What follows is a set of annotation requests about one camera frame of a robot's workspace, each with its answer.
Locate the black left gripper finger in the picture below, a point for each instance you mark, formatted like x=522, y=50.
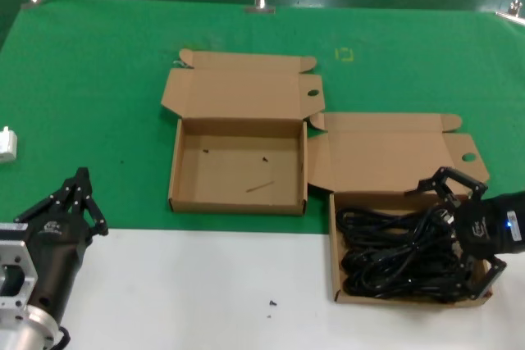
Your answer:
x=53, y=198
x=92, y=210

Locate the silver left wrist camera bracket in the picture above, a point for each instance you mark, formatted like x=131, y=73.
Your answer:
x=14, y=255

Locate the green cloth table mat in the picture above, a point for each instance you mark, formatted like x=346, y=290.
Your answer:
x=82, y=79

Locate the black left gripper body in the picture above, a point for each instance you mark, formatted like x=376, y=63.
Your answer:
x=55, y=251

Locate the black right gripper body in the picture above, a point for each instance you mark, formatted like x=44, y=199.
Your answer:
x=488, y=229

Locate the thin brown stick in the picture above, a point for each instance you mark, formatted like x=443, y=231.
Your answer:
x=259, y=186

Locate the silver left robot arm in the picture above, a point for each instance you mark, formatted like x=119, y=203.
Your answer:
x=24, y=329

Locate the white power adapter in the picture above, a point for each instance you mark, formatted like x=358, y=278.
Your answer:
x=7, y=145

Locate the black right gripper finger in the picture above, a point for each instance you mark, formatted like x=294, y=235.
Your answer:
x=496, y=276
x=463, y=184

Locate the open brown cardboard box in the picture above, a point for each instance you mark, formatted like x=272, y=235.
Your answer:
x=389, y=153
x=238, y=92

